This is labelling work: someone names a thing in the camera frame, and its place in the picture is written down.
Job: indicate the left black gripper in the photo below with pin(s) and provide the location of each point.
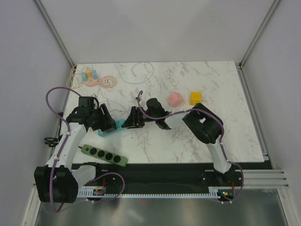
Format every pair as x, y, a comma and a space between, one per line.
107, 119

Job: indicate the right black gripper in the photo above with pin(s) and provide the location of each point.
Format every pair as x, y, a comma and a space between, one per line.
132, 122

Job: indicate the teal power strip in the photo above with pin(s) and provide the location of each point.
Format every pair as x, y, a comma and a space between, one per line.
118, 126

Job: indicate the green power strip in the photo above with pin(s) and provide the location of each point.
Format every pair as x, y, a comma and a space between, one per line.
104, 155

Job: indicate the pink round power socket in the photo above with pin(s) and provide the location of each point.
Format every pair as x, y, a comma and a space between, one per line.
91, 82

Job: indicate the pink cube plug adapter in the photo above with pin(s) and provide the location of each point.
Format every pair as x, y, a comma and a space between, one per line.
175, 99

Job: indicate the yellow cube plug adapter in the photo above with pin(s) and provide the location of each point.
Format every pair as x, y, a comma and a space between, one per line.
195, 98

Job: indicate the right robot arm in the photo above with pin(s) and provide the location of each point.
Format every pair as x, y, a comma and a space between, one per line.
203, 123

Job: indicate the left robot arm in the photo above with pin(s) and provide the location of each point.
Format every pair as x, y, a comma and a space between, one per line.
55, 181

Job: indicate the blue plug on pink socket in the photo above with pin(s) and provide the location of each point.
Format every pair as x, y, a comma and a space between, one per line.
94, 75

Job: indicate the teal plug on pink socket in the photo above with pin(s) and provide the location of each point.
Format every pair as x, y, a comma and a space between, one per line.
83, 76

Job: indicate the yellow plug on pink socket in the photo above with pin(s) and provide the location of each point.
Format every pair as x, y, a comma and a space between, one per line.
88, 72

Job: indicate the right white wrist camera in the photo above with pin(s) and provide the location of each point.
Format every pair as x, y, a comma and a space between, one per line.
140, 102

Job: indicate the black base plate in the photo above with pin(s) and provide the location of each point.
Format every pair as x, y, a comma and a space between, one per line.
171, 178

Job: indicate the white slotted cable duct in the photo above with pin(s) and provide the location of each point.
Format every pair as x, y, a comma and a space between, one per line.
90, 192

